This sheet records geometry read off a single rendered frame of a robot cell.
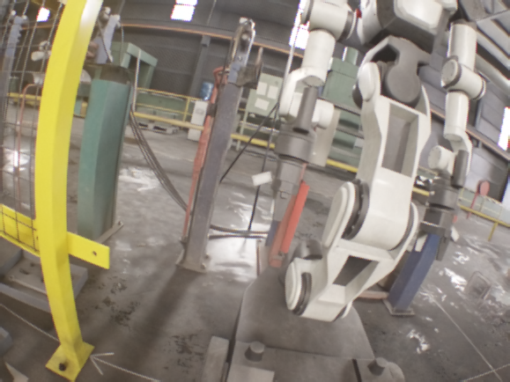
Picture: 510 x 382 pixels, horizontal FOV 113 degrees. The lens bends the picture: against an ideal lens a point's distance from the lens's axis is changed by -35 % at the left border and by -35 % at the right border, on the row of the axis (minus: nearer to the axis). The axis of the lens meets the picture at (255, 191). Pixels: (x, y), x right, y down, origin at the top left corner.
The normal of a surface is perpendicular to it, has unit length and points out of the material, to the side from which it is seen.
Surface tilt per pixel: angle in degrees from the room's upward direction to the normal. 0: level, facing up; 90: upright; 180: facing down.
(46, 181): 90
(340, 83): 90
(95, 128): 90
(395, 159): 80
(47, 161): 90
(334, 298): 30
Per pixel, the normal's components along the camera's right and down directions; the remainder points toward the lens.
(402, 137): -0.04, 0.07
